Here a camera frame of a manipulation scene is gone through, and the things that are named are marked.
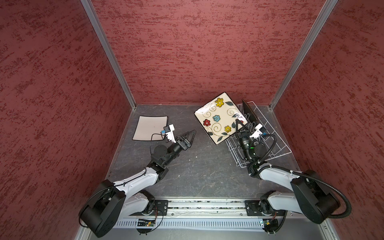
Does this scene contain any left corner aluminium profile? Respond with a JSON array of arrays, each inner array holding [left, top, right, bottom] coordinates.
[[81, 0, 137, 110]]

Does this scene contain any corner aluminium profile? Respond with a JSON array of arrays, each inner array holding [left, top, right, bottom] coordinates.
[[269, 0, 338, 111], [81, 0, 137, 110]]

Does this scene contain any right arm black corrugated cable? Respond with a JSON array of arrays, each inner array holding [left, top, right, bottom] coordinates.
[[248, 133, 353, 235]]

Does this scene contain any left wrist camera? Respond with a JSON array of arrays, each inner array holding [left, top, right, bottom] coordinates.
[[161, 125, 176, 143]]

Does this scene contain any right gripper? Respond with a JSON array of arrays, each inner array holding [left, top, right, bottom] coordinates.
[[235, 119, 254, 161]]

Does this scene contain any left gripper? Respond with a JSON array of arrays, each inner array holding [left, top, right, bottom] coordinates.
[[163, 130, 197, 166]]

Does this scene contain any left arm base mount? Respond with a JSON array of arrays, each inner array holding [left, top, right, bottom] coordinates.
[[140, 200, 169, 216]]

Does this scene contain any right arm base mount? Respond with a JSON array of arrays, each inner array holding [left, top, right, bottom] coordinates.
[[245, 200, 285, 217]]

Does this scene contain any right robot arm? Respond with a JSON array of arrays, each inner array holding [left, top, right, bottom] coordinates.
[[234, 120, 352, 224]]

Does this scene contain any white wire dish rack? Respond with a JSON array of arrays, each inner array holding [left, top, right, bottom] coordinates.
[[226, 102, 296, 168]]

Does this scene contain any right corner aluminium profile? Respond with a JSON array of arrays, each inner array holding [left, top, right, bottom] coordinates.
[[269, 0, 338, 111]]

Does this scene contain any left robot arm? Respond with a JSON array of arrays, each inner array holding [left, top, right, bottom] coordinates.
[[78, 130, 196, 238]]

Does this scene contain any aluminium front rail frame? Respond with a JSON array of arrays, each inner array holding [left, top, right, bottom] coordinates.
[[71, 197, 341, 240]]

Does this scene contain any floral square plate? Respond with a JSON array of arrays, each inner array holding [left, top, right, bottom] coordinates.
[[194, 93, 248, 145]]

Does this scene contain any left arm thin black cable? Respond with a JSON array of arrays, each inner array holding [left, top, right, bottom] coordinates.
[[77, 133, 169, 229]]

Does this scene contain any black plate yellow rim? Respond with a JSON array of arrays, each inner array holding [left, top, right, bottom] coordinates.
[[242, 99, 260, 127]]

